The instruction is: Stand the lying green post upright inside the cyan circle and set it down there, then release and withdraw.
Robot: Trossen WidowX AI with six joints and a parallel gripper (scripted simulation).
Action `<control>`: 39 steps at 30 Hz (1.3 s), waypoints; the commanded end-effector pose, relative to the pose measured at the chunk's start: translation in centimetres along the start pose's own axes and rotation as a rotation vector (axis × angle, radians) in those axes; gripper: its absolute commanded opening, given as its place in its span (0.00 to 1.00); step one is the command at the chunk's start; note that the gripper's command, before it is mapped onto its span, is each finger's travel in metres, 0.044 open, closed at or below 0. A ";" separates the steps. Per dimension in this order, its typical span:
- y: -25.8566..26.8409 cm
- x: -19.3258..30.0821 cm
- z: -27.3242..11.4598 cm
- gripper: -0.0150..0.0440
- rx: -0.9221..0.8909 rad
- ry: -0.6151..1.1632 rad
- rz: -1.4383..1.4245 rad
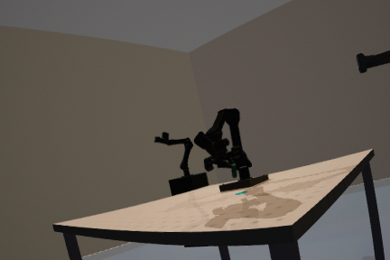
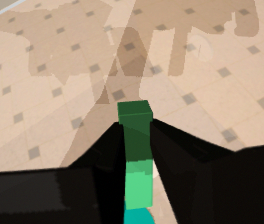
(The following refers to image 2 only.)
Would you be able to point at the teal flat circle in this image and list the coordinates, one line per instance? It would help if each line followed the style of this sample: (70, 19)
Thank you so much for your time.
(137, 216)

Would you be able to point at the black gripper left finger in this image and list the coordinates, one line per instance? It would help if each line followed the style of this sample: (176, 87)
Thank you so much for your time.
(91, 190)

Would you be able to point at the green rectangular post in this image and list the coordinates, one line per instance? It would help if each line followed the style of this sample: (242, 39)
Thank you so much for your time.
(135, 116)

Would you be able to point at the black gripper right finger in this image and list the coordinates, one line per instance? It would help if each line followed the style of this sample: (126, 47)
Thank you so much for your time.
(204, 182)

